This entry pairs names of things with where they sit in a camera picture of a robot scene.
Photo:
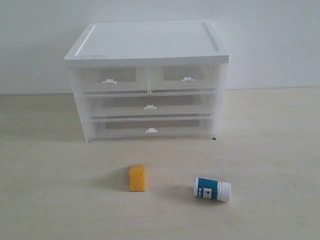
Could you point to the clear bottom wide drawer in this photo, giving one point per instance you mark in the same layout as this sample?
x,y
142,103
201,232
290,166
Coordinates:
x,y
190,126

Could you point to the clear middle wide drawer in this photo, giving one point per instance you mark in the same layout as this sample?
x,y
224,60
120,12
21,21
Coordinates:
x,y
150,105

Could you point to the white plastic drawer cabinet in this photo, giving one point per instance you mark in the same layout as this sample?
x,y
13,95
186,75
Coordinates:
x,y
147,45

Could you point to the white bottle blue label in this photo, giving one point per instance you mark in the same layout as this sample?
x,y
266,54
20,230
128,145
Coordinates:
x,y
213,190

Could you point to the clear wide drawer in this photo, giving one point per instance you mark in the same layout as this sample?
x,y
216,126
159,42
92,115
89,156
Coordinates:
x,y
150,105
190,126

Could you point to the yellow cheese block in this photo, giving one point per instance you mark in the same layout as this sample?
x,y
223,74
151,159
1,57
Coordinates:
x,y
137,178

